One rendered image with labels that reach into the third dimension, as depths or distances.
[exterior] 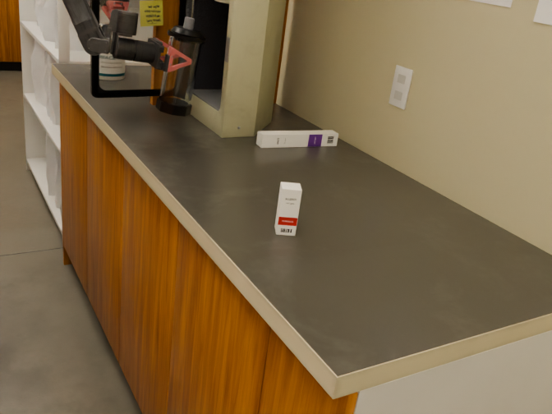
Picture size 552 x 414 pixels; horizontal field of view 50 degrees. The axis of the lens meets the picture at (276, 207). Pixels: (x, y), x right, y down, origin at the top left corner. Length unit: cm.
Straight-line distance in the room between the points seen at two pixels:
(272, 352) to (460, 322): 33
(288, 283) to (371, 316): 16
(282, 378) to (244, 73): 99
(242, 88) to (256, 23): 19
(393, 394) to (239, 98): 108
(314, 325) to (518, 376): 44
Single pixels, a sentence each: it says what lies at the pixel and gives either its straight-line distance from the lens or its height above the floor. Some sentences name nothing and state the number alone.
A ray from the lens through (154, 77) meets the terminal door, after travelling 200.
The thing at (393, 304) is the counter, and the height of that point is 94.
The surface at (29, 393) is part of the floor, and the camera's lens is 228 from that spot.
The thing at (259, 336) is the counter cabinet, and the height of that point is 82.
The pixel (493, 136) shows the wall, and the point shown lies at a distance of 156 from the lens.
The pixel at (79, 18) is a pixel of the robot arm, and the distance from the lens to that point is 169.
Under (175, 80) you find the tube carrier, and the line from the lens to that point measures 173.
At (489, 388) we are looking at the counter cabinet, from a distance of 119.
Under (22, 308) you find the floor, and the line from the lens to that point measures 270.
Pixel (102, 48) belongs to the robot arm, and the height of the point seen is 119.
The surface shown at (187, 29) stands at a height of 125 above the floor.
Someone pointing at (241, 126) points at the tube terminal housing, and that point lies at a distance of 183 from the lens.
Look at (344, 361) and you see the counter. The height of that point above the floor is 94.
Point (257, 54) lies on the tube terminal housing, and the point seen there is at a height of 119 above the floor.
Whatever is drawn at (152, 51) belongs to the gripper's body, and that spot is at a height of 118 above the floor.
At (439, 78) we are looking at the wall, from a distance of 168.
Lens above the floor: 148
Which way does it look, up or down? 23 degrees down
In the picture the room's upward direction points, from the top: 8 degrees clockwise
